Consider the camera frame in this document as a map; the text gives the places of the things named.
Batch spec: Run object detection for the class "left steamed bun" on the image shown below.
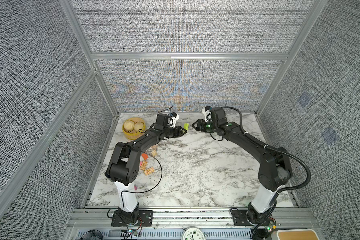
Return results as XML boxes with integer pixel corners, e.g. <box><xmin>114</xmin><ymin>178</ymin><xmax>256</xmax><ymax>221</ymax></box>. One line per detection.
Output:
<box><xmin>123</xmin><ymin>120</ymin><xmax>135</xmax><ymax>132</ymax></box>

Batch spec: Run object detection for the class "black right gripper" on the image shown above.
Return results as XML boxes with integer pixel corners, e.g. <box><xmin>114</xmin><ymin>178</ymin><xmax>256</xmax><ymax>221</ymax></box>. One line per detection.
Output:
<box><xmin>192</xmin><ymin>118</ymin><xmax>219</xmax><ymax>134</ymax></box>

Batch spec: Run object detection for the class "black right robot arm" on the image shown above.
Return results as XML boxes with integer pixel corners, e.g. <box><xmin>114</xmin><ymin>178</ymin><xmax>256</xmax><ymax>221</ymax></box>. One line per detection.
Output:
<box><xmin>192</xmin><ymin>119</ymin><xmax>292</xmax><ymax>225</ymax></box>

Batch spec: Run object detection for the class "thin black left cable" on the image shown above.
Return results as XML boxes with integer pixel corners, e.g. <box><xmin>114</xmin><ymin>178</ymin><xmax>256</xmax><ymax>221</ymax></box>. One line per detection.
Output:
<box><xmin>119</xmin><ymin>151</ymin><xmax>164</xmax><ymax>211</ymax></box>

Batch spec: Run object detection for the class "white analog clock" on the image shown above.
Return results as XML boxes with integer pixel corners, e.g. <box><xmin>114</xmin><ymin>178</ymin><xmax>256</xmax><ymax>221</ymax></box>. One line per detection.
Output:
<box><xmin>181</xmin><ymin>227</ymin><xmax>206</xmax><ymax>240</ymax></box>

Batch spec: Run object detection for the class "wood topped white box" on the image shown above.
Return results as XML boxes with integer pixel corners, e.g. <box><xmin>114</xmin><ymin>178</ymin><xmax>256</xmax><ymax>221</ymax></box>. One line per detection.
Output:
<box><xmin>271</xmin><ymin>229</ymin><xmax>319</xmax><ymax>240</ymax></box>

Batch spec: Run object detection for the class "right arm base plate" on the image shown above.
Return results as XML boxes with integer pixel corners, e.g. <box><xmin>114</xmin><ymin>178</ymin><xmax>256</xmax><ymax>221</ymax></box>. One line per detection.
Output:
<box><xmin>230</xmin><ymin>208</ymin><xmax>276</xmax><ymax>227</ymax></box>

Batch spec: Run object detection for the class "yellow rimmed bamboo steamer basket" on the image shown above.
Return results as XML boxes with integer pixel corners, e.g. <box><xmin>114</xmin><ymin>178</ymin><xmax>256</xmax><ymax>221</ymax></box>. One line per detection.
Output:
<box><xmin>122</xmin><ymin>117</ymin><xmax>147</xmax><ymax>140</ymax></box>

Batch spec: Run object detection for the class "black fan grille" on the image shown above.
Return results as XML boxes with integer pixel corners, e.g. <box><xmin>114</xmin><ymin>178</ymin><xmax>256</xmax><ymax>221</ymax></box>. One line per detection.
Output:
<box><xmin>80</xmin><ymin>230</ymin><xmax>104</xmax><ymax>240</ymax></box>

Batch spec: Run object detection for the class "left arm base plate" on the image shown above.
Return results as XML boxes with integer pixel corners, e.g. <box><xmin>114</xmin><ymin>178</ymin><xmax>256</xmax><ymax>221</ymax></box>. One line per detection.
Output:
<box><xmin>111</xmin><ymin>210</ymin><xmax>154</xmax><ymax>227</ymax></box>

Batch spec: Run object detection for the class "right steamed bun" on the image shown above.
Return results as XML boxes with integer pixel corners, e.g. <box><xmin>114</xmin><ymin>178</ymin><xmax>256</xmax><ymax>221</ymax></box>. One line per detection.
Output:
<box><xmin>134</xmin><ymin>122</ymin><xmax>145</xmax><ymax>132</ymax></box>

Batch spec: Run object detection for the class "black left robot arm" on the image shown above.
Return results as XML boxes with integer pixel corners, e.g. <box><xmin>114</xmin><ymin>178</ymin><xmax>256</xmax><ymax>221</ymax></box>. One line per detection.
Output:
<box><xmin>106</xmin><ymin>125</ymin><xmax>187</xmax><ymax>225</ymax></box>

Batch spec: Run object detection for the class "steamed bun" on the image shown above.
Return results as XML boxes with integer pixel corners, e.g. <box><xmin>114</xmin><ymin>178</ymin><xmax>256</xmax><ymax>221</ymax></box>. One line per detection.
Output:
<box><xmin>134</xmin><ymin>122</ymin><xmax>145</xmax><ymax>132</ymax></box>
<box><xmin>123</xmin><ymin>120</ymin><xmax>135</xmax><ymax>132</ymax></box>

